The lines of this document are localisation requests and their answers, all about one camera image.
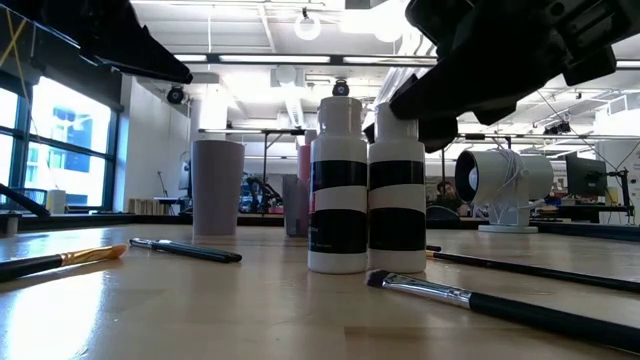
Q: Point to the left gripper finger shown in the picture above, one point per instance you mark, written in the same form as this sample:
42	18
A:
145	55

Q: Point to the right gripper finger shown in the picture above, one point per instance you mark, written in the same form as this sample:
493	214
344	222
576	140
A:
475	85
437	132

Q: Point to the white black-striped paint bottle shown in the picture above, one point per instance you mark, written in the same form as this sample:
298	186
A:
337	197
396	197

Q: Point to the large pink paint bottle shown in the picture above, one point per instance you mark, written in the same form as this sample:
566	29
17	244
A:
303	167

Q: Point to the wide silver-ferrule paintbrush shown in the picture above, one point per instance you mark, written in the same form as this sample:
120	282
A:
425	289

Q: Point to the long gold-ferrule paintbrush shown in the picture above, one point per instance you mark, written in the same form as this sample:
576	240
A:
575	278

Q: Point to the small black-tip paintbrush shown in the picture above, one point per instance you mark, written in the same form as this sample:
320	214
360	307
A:
215	251

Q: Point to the black background robot arm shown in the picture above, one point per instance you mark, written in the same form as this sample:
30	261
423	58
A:
260	187

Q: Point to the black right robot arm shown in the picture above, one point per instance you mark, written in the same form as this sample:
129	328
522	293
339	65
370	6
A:
625	15

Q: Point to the person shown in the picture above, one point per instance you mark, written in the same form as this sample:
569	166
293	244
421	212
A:
446	192

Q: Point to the black chair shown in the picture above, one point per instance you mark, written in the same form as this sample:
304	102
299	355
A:
442	217

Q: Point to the black ceiling-mounted device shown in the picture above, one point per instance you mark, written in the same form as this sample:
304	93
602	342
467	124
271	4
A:
557	128

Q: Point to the white cylindrical desk fan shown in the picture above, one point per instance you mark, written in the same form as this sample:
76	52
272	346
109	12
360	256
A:
530	175

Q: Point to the dark-framed window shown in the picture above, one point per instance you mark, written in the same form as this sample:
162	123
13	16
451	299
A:
70	125

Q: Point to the black computer monitor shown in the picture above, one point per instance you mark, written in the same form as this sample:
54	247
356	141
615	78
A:
585	175

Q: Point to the wooden slat crate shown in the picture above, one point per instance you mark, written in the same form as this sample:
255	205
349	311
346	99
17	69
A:
147	206

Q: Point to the white cup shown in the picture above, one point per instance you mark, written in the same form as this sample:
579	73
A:
217	190

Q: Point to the round white ceiling lamp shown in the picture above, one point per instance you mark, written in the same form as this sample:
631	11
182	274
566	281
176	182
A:
296	27

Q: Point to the white canister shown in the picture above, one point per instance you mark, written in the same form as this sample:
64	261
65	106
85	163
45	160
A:
56	201

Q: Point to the pink background bin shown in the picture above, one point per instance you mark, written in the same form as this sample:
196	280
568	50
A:
276	210

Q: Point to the small black overhead camera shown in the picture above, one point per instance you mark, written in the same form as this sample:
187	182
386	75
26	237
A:
175	95
341	89

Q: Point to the overhead frame bar with lights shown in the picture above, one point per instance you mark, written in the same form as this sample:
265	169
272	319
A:
275	58

